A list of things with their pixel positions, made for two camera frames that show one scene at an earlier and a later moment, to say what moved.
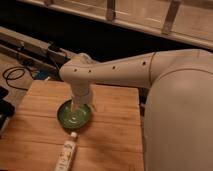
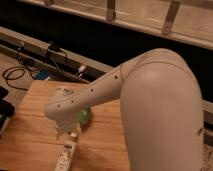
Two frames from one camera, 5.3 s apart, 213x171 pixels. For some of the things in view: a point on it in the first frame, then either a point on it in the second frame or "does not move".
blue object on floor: [42, 75] does not move
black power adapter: [54, 46] does not move
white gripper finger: [91, 108] → [78, 128]
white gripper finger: [73, 106] → [59, 132]
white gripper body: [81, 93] → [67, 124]
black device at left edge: [7, 108] does not move
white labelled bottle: [66, 154] does not move
